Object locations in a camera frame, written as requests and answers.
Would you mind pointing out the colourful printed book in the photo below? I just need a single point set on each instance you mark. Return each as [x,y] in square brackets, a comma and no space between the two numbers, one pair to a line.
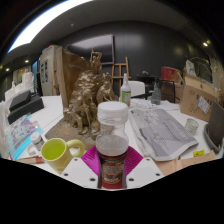
[20,136]

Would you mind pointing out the clear white-capped drink bottle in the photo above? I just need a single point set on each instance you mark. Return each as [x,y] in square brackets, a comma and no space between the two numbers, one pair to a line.
[112,146]

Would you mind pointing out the small yellow tag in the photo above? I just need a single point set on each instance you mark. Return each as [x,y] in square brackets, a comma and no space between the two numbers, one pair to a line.
[199,153]

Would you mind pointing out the yellow-green mug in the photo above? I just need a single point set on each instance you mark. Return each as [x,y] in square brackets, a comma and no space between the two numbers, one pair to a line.
[55,153]

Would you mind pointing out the red box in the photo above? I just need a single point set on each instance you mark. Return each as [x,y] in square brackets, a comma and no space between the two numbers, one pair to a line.
[170,74]

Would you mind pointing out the black wall screen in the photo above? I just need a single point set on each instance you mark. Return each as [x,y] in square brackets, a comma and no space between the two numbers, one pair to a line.
[93,48]

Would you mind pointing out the golden figure sculpture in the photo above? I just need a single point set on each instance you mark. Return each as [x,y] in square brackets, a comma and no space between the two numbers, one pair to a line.
[88,96]

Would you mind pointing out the white cabinet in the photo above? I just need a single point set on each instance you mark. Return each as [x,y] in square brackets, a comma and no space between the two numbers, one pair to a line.
[48,70]

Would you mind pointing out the grey plant saucer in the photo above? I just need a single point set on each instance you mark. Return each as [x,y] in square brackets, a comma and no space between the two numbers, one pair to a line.
[210,141]

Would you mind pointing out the black flat box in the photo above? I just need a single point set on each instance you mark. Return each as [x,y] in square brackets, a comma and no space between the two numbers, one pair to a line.
[28,110]
[20,99]

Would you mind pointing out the grey glass bottle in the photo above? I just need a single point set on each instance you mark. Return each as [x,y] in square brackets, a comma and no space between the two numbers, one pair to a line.
[156,95]

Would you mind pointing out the brown cardboard box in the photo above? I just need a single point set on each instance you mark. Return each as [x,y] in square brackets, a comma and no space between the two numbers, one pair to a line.
[195,100]

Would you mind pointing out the dark brown woven basket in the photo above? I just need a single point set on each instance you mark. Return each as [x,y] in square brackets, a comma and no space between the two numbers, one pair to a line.
[171,92]

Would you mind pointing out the small glass cup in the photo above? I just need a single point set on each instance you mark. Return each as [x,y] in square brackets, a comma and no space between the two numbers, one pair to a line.
[192,126]

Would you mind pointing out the long white ceiling light strip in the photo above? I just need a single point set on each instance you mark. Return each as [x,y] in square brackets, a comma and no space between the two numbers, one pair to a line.
[36,25]

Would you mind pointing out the white plaster statue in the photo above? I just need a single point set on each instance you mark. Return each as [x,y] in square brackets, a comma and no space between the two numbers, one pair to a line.
[190,68]

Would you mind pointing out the white chair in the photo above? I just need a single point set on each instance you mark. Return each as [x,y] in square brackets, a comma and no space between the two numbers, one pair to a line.
[137,88]

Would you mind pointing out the white green-labelled spray bottle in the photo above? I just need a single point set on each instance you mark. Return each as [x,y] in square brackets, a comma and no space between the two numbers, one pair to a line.
[125,95]

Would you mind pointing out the small white-lidded jar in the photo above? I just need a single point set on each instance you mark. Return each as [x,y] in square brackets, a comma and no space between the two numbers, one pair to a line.
[36,140]

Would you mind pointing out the round ceiling spot light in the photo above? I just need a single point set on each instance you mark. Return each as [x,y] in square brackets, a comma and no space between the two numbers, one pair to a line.
[205,43]

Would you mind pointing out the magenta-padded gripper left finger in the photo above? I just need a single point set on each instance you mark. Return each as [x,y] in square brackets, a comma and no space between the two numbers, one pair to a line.
[80,171]

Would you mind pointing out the plastic-wrapped newspaper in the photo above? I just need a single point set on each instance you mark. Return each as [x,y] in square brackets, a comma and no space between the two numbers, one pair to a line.
[160,133]

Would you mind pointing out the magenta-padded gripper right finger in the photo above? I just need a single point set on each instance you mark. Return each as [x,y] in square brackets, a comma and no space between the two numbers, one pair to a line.
[148,171]

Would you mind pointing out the wooden easel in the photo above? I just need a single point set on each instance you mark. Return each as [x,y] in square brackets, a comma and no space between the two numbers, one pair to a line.
[120,71]

